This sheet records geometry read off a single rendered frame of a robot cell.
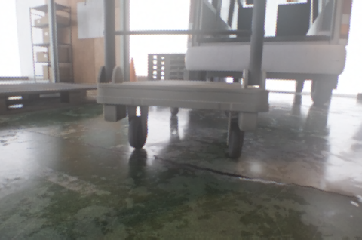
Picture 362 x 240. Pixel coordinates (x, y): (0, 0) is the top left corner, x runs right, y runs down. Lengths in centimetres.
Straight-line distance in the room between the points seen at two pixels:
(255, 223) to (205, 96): 24
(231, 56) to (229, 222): 187
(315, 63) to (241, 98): 171
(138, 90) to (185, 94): 10
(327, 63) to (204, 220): 191
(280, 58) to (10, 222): 201
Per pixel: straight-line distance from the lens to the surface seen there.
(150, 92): 46
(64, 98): 169
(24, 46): 875
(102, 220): 37
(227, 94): 44
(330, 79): 233
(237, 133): 57
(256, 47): 46
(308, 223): 42
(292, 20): 418
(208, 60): 220
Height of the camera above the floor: 22
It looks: 11 degrees down
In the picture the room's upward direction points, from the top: 2 degrees clockwise
